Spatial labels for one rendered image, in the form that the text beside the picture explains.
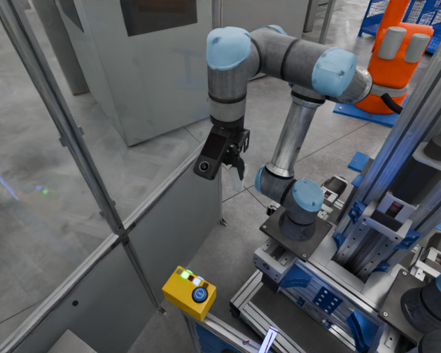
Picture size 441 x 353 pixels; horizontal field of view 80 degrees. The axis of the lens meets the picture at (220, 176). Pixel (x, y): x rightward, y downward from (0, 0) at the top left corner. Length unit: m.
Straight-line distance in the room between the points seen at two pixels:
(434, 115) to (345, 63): 0.44
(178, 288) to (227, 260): 1.26
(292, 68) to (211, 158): 0.23
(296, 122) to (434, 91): 0.36
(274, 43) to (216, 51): 0.12
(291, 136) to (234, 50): 0.54
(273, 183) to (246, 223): 1.42
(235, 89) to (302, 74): 0.12
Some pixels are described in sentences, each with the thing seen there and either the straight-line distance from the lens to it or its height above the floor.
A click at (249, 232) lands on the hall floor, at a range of 2.36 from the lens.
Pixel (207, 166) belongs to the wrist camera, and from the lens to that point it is 0.54.
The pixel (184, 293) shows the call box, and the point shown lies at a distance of 0.97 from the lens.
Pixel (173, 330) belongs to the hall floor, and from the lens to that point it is 2.06.
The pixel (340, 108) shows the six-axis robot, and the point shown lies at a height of 0.05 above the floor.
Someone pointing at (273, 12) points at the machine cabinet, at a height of 0.95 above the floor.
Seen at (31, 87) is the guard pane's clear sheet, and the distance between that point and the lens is 0.81.
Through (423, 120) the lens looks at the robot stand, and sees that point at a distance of 0.90.
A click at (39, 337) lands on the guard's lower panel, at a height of 0.91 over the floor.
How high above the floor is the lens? 1.98
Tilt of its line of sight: 46 degrees down
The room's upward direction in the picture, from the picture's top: straight up
